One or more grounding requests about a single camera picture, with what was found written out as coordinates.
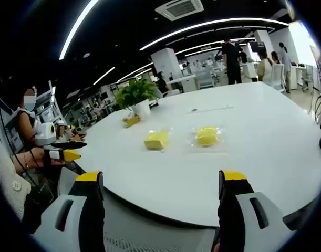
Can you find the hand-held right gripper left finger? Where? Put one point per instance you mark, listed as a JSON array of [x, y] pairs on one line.
[[90, 210]]

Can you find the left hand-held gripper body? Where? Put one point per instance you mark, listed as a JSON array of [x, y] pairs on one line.
[[44, 132]]

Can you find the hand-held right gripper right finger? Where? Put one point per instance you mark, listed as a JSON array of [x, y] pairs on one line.
[[231, 210]]

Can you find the yellow silicone block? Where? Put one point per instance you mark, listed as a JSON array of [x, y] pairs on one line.
[[156, 140], [207, 136]]

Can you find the person's cream knit garment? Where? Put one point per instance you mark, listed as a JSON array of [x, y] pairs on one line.
[[8, 178]]

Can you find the small yellow box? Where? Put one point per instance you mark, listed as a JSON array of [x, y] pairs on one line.
[[132, 121]]

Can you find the ceiling light strip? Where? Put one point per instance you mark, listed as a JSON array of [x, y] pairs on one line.
[[210, 25], [104, 75], [76, 29]]

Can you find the green potted plant white pot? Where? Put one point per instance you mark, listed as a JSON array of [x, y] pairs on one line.
[[135, 94]]

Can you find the white office chair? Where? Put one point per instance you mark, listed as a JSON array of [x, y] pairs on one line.
[[278, 77]]

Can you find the ceiling air vent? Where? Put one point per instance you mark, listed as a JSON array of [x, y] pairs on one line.
[[179, 8]]

